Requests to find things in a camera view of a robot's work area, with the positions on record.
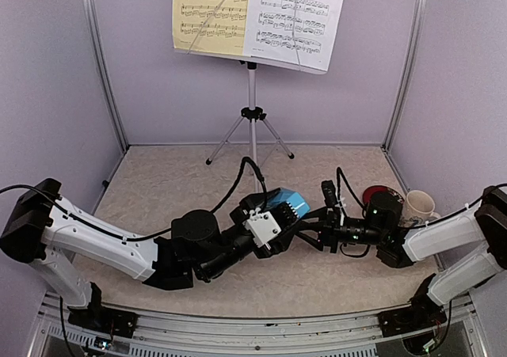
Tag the left aluminium frame post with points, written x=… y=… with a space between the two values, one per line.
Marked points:
x=103 y=74

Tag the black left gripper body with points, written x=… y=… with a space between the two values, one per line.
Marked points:
x=245 y=205

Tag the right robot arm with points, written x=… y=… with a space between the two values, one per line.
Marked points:
x=482 y=222

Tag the white sheet music page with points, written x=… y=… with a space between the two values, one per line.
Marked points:
x=296 y=32

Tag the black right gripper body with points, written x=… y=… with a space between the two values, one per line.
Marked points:
x=333 y=230

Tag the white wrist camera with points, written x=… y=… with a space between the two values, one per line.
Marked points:
x=263 y=227
x=333 y=199

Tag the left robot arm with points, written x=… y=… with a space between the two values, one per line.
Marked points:
x=44 y=226

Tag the aluminium frame post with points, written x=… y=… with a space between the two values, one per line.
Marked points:
x=407 y=72
x=103 y=74

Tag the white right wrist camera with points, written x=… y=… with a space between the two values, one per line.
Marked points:
x=333 y=199

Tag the blue and white box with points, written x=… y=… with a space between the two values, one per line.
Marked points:
x=292 y=198

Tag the right aluminium frame post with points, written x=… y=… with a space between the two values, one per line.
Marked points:
x=407 y=72

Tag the white perforated music stand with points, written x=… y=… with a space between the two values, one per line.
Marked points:
x=252 y=112

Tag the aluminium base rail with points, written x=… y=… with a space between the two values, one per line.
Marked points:
x=169 y=334

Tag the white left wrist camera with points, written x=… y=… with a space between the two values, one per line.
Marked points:
x=263 y=227

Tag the yellow sheet music page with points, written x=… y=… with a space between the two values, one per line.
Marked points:
x=209 y=26

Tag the white patterned mug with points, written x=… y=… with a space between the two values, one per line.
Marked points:
x=418 y=208

